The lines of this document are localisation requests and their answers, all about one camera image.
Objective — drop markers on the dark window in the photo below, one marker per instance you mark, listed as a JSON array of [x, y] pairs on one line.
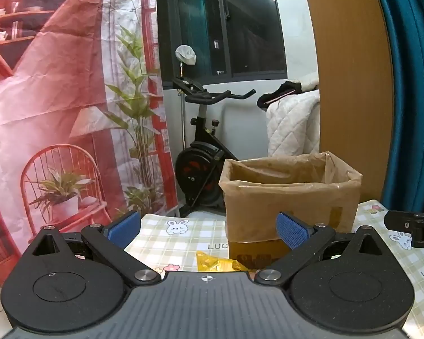
[[247, 24]]

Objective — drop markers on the metal stand pole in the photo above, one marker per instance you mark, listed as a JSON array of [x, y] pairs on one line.
[[182, 120]]

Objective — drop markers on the yellow snack packet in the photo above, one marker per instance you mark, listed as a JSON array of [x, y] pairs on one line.
[[215, 263]]

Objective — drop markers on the white cap on stand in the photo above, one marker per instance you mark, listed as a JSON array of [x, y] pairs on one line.
[[185, 54]]

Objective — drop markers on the red printed backdrop cloth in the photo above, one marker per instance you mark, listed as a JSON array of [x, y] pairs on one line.
[[56, 77]]

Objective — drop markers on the teal curtain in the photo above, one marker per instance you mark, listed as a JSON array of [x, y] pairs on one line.
[[417, 77]]

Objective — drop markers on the wooden panel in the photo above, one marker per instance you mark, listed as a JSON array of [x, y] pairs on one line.
[[349, 77]]

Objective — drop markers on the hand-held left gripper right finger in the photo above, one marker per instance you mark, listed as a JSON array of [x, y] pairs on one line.
[[291, 233]]

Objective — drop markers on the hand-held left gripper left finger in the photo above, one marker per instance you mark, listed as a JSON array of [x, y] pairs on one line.
[[125, 229]]

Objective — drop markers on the black exercise bike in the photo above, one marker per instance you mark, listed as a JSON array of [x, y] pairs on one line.
[[198, 159]]

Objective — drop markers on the cardboard box with plastic liner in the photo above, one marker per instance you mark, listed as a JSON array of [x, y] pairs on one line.
[[289, 201]]

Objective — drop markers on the checked bunny-print tablecloth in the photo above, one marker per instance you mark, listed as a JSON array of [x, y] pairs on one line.
[[183, 240]]

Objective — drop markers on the white quilted blanket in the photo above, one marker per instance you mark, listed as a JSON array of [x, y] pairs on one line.
[[293, 123]]

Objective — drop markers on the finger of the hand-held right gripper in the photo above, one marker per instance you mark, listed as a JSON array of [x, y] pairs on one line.
[[406, 223]]

